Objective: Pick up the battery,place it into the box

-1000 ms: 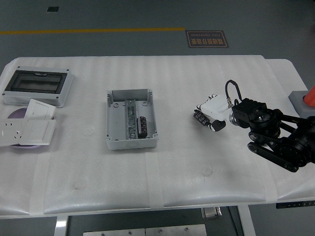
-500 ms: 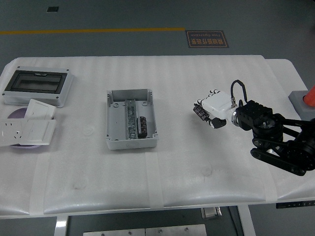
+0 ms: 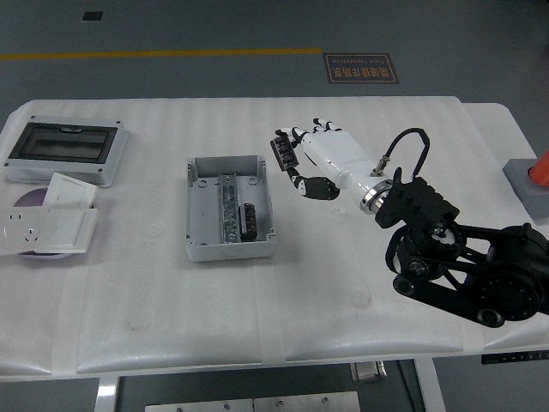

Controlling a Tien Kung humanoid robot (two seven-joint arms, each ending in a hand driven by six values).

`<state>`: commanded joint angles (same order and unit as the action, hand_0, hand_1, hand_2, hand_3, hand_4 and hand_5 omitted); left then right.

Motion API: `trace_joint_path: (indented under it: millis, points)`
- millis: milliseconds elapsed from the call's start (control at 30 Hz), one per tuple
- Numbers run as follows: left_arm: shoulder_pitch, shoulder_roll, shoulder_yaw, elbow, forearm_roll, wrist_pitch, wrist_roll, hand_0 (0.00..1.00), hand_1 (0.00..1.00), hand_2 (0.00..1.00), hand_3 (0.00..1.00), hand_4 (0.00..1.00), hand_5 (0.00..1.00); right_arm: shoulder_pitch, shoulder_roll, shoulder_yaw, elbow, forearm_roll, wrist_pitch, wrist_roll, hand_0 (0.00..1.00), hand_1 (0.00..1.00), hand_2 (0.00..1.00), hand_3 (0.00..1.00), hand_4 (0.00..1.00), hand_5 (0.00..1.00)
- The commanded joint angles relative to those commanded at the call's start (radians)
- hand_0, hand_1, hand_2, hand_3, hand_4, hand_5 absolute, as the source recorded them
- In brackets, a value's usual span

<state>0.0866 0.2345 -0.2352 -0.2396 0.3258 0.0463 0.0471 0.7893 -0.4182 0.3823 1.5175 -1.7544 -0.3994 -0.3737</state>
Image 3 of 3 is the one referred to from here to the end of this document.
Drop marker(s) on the white blank switch plate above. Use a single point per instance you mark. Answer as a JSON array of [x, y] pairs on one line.
[[68, 191]]

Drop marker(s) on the white foam mat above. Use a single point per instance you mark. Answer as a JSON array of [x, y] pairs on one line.
[[171, 300]]

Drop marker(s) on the purple round disc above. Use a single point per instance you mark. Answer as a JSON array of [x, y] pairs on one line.
[[30, 199]]

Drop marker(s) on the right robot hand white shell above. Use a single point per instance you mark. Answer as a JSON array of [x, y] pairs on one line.
[[334, 150]]

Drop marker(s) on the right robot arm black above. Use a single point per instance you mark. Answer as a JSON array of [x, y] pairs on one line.
[[412, 201]]

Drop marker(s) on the metal mounting rail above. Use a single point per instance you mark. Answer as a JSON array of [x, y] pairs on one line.
[[227, 206]]

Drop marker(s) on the orange cone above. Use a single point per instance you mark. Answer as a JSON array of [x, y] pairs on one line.
[[541, 169]]

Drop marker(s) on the white wall switch panel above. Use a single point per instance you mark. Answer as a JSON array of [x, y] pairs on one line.
[[64, 229]]

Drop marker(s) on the dark floor hatch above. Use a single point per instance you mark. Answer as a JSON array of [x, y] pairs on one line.
[[91, 16]]

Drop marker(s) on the metal floor plate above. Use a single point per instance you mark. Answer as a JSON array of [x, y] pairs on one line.
[[306, 403], [199, 406]]

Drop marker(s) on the grey distribution box dark window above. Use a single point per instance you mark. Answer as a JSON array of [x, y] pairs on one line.
[[64, 143]]

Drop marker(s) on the black table control panel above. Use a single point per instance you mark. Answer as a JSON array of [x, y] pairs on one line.
[[514, 357]]

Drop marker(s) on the floor sign with orange text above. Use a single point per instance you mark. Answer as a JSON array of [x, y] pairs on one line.
[[360, 68]]

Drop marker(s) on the white wall socket panel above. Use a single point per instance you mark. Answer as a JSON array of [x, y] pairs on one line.
[[17, 232]]

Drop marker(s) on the open grey plastic box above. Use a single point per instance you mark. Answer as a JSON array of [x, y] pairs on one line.
[[201, 214]]

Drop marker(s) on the metal bracket under table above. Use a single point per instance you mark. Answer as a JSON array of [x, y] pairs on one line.
[[368, 372]]

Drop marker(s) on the white table leg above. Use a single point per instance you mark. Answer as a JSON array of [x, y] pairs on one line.
[[431, 386], [105, 395]]

